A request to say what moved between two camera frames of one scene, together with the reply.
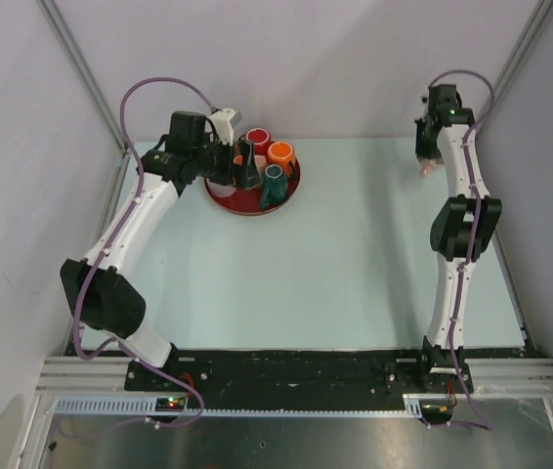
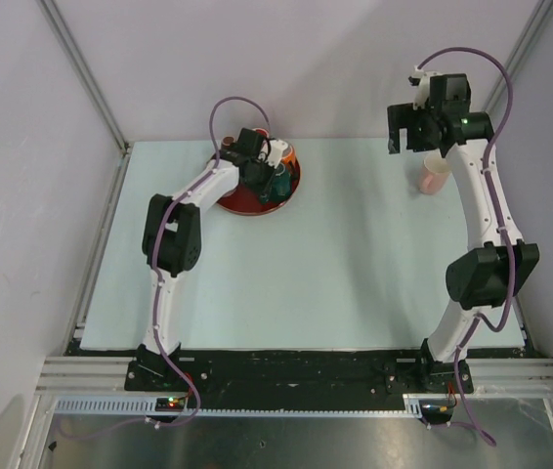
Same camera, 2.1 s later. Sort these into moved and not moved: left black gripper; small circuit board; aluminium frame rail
Moved: left black gripper
Not moved: aluminium frame rail; small circuit board
